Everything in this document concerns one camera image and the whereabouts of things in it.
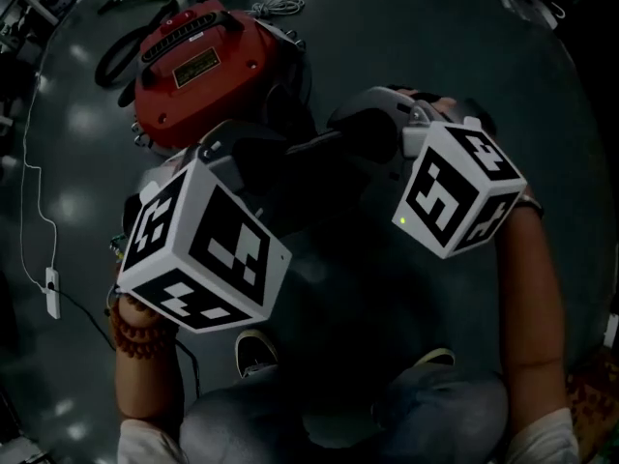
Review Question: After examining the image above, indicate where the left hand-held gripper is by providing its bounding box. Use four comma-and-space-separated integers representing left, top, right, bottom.
115, 120, 296, 335

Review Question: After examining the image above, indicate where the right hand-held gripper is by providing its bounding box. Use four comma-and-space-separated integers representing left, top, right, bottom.
327, 87, 528, 261

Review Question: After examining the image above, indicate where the person's right forearm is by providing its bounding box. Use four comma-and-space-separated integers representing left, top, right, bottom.
496, 186, 571, 434

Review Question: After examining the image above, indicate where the person's left forearm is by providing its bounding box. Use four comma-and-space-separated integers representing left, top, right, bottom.
113, 292, 188, 425

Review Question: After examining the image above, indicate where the person's right hand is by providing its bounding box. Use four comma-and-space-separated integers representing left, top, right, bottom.
425, 93, 495, 135

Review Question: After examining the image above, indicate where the red vacuum cleaner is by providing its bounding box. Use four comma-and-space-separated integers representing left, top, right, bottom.
129, 0, 318, 160

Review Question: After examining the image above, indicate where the black wrist band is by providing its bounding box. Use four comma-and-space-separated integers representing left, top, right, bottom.
511, 194, 545, 219

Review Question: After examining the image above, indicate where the person's left shoe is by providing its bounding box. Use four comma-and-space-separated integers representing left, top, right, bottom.
235, 329, 280, 380

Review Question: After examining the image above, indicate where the person's shoe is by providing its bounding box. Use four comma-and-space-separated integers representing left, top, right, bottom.
410, 348, 457, 369
235, 329, 280, 380

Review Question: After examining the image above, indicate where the white power strip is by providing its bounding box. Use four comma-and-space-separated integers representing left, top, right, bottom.
44, 267, 62, 320

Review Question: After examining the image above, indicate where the person's right shoe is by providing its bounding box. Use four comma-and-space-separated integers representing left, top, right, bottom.
410, 348, 457, 369

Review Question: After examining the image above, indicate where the person's left leg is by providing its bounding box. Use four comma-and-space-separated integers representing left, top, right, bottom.
178, 383, 311, 464

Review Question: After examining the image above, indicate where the person's leg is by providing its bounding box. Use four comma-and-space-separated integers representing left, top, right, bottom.
178, 383, 311, 464
370, 364, 510, 464

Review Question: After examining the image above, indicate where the person's right leg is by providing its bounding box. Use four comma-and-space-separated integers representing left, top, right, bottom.
370, 364, 510, 464

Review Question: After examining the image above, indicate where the grey coiled cable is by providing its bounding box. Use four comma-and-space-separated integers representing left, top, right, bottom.
250, 0, 307, 19

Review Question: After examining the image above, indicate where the black vacuum hose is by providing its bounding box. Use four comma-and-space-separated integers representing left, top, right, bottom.
93, 0, 183, 108

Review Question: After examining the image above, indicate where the white cable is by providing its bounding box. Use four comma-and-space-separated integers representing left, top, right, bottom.
18, 99, 59, 287

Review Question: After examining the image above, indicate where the brown bead bracelet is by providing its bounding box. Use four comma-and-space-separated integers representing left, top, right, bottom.
109, 297, 174, 363

